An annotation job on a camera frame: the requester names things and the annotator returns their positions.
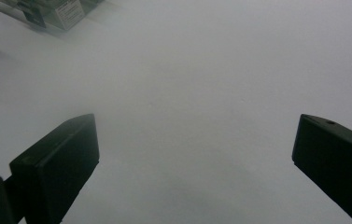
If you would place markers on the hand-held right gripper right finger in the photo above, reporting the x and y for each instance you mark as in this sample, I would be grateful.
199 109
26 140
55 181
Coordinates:
338 161

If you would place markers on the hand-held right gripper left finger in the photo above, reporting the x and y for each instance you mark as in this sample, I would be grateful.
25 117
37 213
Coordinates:
55 168

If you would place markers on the clear grey compartment box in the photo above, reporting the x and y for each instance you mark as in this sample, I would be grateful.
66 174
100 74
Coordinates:
58 11

